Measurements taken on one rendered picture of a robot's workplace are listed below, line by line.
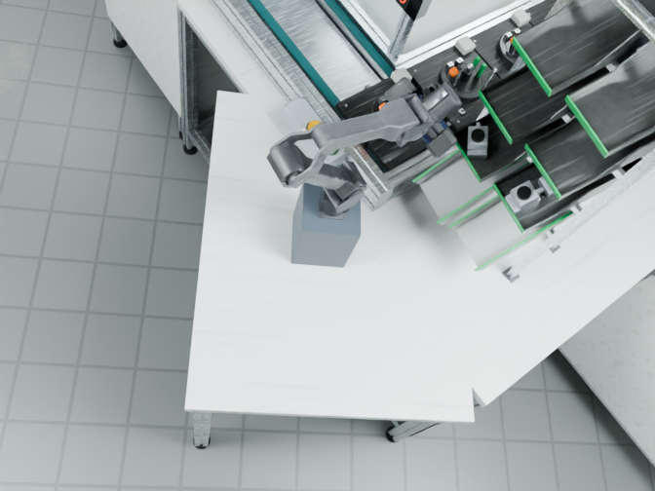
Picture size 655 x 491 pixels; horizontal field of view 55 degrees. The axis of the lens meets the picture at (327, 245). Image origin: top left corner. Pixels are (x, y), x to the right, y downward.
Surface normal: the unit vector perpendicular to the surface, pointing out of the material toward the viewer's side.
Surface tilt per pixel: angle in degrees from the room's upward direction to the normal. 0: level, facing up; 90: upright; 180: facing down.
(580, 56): 25
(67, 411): 0
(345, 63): 0
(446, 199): 45
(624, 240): 0
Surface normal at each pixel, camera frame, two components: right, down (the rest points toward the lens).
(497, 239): -0.50, -0.05
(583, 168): -0.21, -0.22
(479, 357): 0.18, -0.40
